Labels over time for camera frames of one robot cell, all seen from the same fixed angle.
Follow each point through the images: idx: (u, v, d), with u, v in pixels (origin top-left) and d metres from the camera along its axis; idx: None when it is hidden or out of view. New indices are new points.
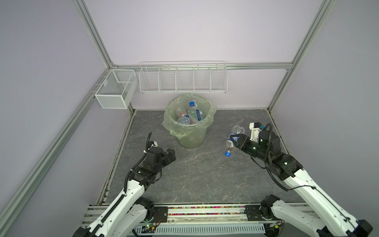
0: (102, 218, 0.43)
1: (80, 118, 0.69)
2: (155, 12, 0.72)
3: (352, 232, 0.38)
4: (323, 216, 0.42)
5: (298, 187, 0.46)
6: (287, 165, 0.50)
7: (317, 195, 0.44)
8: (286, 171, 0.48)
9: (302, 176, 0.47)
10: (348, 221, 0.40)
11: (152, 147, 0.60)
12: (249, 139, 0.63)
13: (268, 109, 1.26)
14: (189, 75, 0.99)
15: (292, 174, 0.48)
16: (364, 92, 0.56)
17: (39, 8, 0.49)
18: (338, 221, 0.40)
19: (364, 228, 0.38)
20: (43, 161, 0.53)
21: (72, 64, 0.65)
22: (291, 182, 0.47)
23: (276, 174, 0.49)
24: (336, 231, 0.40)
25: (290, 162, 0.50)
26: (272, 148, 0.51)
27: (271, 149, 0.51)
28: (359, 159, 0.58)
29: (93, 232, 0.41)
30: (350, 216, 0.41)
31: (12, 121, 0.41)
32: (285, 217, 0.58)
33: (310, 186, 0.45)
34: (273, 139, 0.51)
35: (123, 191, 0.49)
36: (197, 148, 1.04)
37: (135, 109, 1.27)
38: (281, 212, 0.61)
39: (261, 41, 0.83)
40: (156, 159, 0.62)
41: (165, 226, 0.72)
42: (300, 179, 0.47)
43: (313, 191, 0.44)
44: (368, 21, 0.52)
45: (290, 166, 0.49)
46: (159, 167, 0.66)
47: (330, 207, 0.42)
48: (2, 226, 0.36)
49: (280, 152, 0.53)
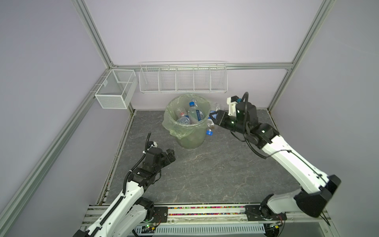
0: (101, 221, 0.43)
1: (80, 118, 0.69)
2: (155, 12, 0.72)
3: (324, 187, 0.40)
4: (298, 176, 0.44)
5: (275, 152, 0.46)
6: (265, 133, 0.49)
7: (294, 158, 0.45)
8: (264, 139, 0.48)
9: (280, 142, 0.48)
10: (321, 178, 0.42)
11: (151, 148, 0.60)
12: (227, 114, 0.61)
13: (268, 109, 1.26)
14: (189, 75, 0.99)
15: (270, 140, 0.48)
16: (364, 92, 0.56)
17: (38, 8, 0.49)
18: (313, 180, 0.41)
19: (335, 183, 0.41)
20: (43, 161, 0.53)
21: (71, 64, 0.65)
22: (269, 149, 0.47)
23: (254, 144, 0.49)
24: (307, 188, 0.42)
25: (268, 130, 0.50)
26: (248, 118, 0.50)
27: (248, 120, 0.50)
28: (359, 159, 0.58)
29: (92, 235, 0.40)
30: (321, 172, 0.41)
31: (12, 121, 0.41)
32: (279, 207, 0.59)
33: (287, 150, 0.46)
34: (250, 108, 0.50)
35: (122, 193, 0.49)
36: (197, 148, 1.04)
37: (134, 109, 1.27)
38: (272, 202, 0.63)
39: (261, 41, 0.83)
40: (155, 160, 0.61)
41: (165, 226, 0.72)
42: (278, 145, 0.47)
43: (289, 154, 0.45)
44: (368, 21, 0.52)
45: (267, 134, 0.49)
46: (158, 168, 0.65)
47: (306, 167, 0.43)
48: (2, 226, 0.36)
49: (256, 121, 0.51)
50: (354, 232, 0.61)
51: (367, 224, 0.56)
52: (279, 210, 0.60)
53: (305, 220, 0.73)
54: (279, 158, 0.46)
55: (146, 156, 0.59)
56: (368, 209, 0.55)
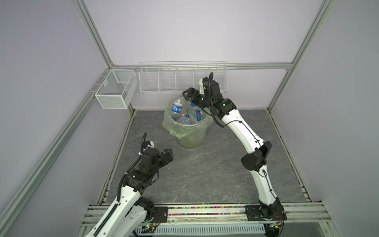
0: (95, 232, 0.42)
1: (80, 118, 0.69)
2: (155, 12, 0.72)
3: (258, 148, 0.55)
4: (243, 140, 0.57)
5: (229, 122, 0.58)
6: (224, 106, 0.59)
7: (243, 127, 0.57)
8: (223, 111, 0.58)
9: (234, 114, 0.59)
10: (258, 142, 0.56)
11: (147, 149, 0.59)
12: (199, 93, 0.70)
13: (268, 109, 1.26)
14: (189, 75, 0.99)
15: (227, 112, 0.58)
16: (363, 91, 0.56)
17: (38, 8, 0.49)
18: (250, 142, 0.55)
19: (267, 145, 0.55)
20: (43, 161, 0.53)
21: (72, 65, 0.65)
22: (226, 120, 0.58)
23: (216, 115, 0.59)
24: (248, 148, 0.56)
25: (228, 104, 0.60)
26: (212, 94, 0.59)
27: (212, 95, 0.60)
28: (359, 158, 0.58)
29: None
30: (260, 138, 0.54)
31: (12, 121, 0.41)
32: (260, 191, 0.65)
33: (238, 121, 0.58)
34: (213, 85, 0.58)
35: (116, 200, 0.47)
36: (197, 148, 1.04)
37: (134, 109, 1.27)
38: (260, 193, 0.66)
39: (261, 40, 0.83)
40: (151, 161, 0.58)
41: (165, 226, 0.72)
42: (232, 116, 0.58)
43: (239, 124, 0.57)
44: (369, 21, 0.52)
45: (226, 106, 0.60)
46: (154, 169, 0.62)
47: (249, 134, 0.56)
48: (2, 226, 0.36)
49: (221, 97, 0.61)
50: (354, 232, 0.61)
51: (367, 224, 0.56)
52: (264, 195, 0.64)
53: (306, 220, 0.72)
54: (234, 129, 0.58)
55: (142, 158, 0.57)
56: (368, 209, 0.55)
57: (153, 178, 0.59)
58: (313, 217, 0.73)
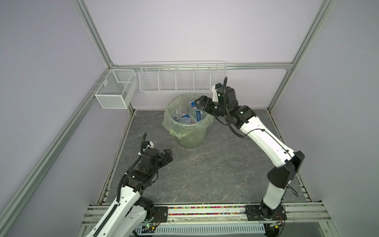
0: (95, 232, 0.42)
1: (80, 118, 0.69)
2: (155, 12, 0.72)
3: (289, 160, 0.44)
4: (269, 152, 0.49)
5: (250, 131, 0.51)
6: (243, 113, 0.54)
7: (266, 135, 0.50)
8: (242, 119, 0.52)
9: (254, 122, 0.52)
10: (287, 153, 0.47)
11: (147, 149, 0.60)
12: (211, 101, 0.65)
13: (268, 109, 1.26)
14: (189, 75, 0.99)
15: (246, 121, 0.52)
16: (363, 92, 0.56)
17: (38, 7, 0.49)
18: (280, 154, 0.47)
19: (300, 158, 0.46)
20: (44, 160, 0.53)
21: (72, 64, 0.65)
22: (246, 129, 0.51)
23: (234, 124, 0.54)
24: (277, 162, 0.47)
25: (246, 111, 0.54)
26: (228, 100, 0.54)
27: (227, 102, 0.54)
28: (359, 158, 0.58)
29: None
30: (289, 148, 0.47)
31: (12, 121, 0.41)
32: (271, 199, 0.61)
33: (260, 129, 0.51)
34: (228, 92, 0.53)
35: (116, 201, 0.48)
36: (197, 148, 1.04)
37: (134, 109, 1.27)
38: (266, 197, 0.63)
39: (261, 41, 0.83)
40: (151, 162, 0.58)
41: (165, 226, 0.72)
42: (253, 125, 0.52)
43: (262, 132, 0.50)
44: (368, 21, 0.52)
45: (245, 114, 0.54)
46: (154, 169, 0.62)
47: (276, 144, 0.48)
48: (2, 226, 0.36)
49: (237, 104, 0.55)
50: (354, 232, 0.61)
51: (367, 224, 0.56)
52: (273, 203, 0.61)
53: (305, 220, 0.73)
54: (255, 138, 0.51)
55: (142, 157, 0.56)
56: (368, 209, 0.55)
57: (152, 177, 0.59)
58: (313, 217, 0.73)
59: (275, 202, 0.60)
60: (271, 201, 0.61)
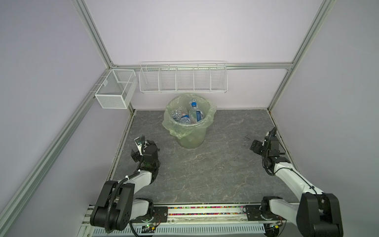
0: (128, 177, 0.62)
1: (80, 118, 0.69)
2: (155, 12, 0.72)
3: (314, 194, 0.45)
4: (296, 188, 0.49)
5: (279, 169, 0.59)
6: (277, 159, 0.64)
7: (293, 174, 0.54)
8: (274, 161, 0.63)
9: (287, 165, 0.60)
10: (312, 188, 0.47)
11: (146, 148, 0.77)
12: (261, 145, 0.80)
13: (268, 109, 1.26)
14: (189, 75, 0.99)
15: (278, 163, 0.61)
16: (365, 91, 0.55)
17: (38, 8, 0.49)
18: (303, 187, 0.48)
19: (329, 199, 0.43)
20: (44, 160, 0.53)
21: (71, 64, 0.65)
22: (277, 168, 0.60)
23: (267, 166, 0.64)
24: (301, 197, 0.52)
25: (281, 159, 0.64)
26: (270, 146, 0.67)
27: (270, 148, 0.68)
28: (359, 159, 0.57)
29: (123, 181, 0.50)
30: (318, 188, 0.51)
31: (12, 120, 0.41)
32: (279, 209, 0.60)
33: (288, 169, 0.57)
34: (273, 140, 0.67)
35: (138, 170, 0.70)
36: (198, 148, 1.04)
37: (135, 109, 1.27)
38: (273, 204, 0.64)
39: (260, 41, 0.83)
40: (153, 156, 0.69)
41: (165, 226, 0.72)
42: (284, 165, 0.60)
43: (290, 171, 0.56)
44: (368, 21, 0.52)
45: (278, 159, 0.64)
46: (157, 163, 0.73)
47: (300, 181, 0.50)
48: (2, 226, 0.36)
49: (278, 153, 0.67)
50: (354, 232, 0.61)
51: (366, 224, 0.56)
52: (277, 210, 0.61)
53: None
54: (284, 177, 0.56)
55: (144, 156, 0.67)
56: (369, 209, 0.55)
57: (158, 167, 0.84)
58: None
59: (278, 211, 0.60)
60: (278, 208, 0.61)
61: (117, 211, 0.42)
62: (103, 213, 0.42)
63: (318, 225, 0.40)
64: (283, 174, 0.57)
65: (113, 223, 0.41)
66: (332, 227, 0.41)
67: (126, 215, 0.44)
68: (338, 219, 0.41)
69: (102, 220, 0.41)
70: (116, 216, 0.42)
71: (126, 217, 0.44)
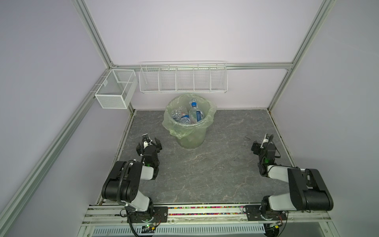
0: None
1: (80, 118, 0.69)
2: (155, 12, 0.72)
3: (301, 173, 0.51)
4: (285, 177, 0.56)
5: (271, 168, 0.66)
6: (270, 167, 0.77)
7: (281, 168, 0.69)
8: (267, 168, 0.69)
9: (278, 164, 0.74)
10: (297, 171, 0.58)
11: (147, 147, 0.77)
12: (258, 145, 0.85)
13: (268, 109, 1.26)
14: (189, 75, 0.99)
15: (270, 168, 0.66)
16: (364, 91, 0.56)
17: (38, 8, 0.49)
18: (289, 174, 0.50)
19: (312, 171, 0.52)
20: (43, 161, 0.53)
21: (72, 63, 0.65)
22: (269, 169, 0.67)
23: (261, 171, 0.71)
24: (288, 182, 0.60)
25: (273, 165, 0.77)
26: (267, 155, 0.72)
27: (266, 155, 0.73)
28: (359, 159, 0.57)
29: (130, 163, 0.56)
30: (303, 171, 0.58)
31: (12, 120, 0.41)
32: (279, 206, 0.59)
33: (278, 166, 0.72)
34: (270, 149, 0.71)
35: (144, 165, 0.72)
36: (197, 148, 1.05)
37: (134, 109, 1.27)
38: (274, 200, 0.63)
39: (261, 41, 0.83)
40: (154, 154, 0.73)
41: (165, 226, 0.72)
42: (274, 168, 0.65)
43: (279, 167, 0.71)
44: (368, 21, 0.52)
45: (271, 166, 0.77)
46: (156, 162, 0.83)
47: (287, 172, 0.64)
48: (2, 226, 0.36)
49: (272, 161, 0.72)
50: (354, 232, 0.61)
51: (366, 224, 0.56)
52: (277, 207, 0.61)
53: (306, 220, 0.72)
54: (274, 175, 0.64)
55: (145, 155, 0.70)
56: (368, 210, 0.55)
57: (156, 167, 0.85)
58: (313, 217, 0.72)
59: (278, 206, 0.60)
60: (277, 204, 0.61)
61: (126, 185, 0.46)
62: (113, 187, 0.45)
63: (308, 191, 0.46)
64: (276, 171, 0.63)
65: (123, 194, 0.44)
66: (322, 194, 0.45)
67: (134, 188, 0.48)
68: (323, 186, 0.46)
69: (112, 193, 0.45)
70: (125, 189, 0.45)
71: (134, 190, 0.48)
